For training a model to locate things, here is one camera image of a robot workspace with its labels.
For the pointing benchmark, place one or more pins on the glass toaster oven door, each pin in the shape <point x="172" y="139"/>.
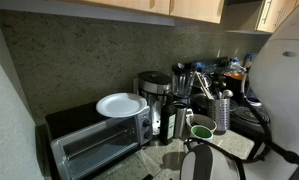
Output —
<point x="99" y="150"/>

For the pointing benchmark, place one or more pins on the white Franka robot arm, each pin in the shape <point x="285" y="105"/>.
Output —
<point x="279" y="93"/>

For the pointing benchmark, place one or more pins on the silver black toaster oven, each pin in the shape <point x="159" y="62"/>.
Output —
<point x="72" y="118"/>

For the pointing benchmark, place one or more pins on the black steel coffee maker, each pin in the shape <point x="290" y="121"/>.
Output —
<point x="154" y="85"/>

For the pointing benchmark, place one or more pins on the white round plate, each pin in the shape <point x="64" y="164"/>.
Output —
<point x="120" y="105"/>

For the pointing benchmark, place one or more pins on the glass blender with black lid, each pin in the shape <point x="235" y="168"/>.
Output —
<point x="183" y="83"/>

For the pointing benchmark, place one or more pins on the dark olive oil bottle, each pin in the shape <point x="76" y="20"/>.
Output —
<point x="168" y="125"/>

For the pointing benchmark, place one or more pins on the stainless steel tumbler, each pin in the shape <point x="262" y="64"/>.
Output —
<point x="180" y="121"/>

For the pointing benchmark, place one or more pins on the wooden spatula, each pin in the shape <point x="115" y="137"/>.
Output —
<point x="205" y="88"/>

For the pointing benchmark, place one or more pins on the white bowl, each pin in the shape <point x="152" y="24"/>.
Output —
<point x="200" y="120"/>

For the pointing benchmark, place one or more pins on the white cup green inside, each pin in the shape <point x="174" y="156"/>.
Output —
<point x="201" y="132"/>

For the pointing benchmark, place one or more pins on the perforated steel utensil holder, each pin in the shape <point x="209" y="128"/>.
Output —
<point x="219" y="115"/>

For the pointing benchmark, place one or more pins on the metal ladle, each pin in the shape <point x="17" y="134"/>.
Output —
<point x="227" y="93"/>

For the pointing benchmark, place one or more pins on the bottle with blue cap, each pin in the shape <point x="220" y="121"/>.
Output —
<point x="234" y="62"/>

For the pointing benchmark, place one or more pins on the black hot plate base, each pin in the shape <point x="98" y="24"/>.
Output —
<point x="245" y="130"/>

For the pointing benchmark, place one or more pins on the wooden wall cabinet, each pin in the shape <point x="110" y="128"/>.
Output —
<point x="139" y="5"/>

